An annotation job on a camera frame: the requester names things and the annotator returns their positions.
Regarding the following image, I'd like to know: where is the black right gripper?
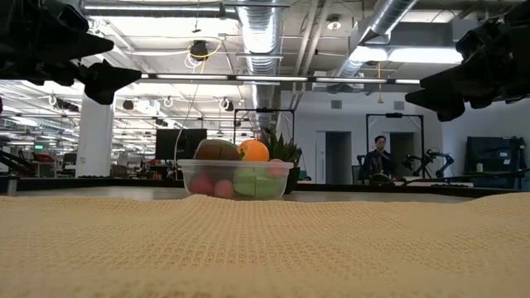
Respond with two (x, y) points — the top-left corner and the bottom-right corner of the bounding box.
(404, 0), (530, 123)

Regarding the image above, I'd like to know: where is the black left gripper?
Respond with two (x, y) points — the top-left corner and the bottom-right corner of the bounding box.
(0, 0), (143, 106)

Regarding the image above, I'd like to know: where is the brown toy kiwi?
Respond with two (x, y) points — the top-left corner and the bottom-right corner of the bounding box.
(193, 139), (243, 162)

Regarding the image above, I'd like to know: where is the small red round toy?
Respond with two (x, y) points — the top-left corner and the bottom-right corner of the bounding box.
(189, 173), (215, 197)

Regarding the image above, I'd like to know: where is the small pink toy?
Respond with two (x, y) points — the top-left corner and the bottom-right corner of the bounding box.
(213, 178), (235, 199)

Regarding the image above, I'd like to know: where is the orange toy fruit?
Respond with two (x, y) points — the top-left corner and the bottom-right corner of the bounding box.
(237, 138), (272, 163)

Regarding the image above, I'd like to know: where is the light green toy vegetable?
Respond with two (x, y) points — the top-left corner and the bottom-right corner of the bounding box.
(232, 166), (286, 199)

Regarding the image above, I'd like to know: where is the clear plastic tupperware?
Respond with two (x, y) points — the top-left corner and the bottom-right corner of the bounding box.
(176, 158), (295, 201)

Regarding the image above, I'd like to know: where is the white building column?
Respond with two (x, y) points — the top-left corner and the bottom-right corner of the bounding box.
(75, 93), (116, 178)

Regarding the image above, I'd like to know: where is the person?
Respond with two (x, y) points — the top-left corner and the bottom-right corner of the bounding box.
(358, 134), (397, 185)

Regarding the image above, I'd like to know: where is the succulent plant in black pot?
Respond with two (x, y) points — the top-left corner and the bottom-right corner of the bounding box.
(260, 128), (303, 195)

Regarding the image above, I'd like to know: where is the overhead light bar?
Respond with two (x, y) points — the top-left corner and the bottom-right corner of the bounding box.
(136, 72), (422, 87)

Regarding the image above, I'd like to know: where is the yellow waffle cloth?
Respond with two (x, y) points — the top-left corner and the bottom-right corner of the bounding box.
(0, 191), (530, 298)

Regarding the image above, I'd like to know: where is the black background gantry frame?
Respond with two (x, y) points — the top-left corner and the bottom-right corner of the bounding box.
(233, 107), (296, 161)
(365, 112), (425, 166)

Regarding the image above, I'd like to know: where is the silver ventilation duct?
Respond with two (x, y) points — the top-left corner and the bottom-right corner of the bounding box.
(326, 0), (420, 94)
(238, 0), (282, 129)

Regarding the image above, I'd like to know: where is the black ceiling cable reel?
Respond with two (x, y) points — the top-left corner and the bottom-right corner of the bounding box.
(189, 39), (210, 62)

